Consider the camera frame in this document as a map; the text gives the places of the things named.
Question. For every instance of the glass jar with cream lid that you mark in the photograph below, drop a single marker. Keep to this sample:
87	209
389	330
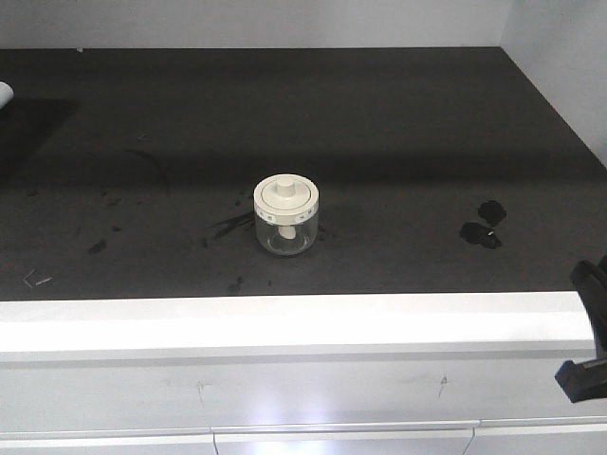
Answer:
286	208

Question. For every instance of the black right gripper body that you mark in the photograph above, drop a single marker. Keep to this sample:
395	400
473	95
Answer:
587	380

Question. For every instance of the black debris blobs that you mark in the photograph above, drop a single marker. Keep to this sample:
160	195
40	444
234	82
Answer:
492	213

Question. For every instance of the white rolled paper tube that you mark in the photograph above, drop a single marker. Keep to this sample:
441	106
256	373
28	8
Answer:
6	94

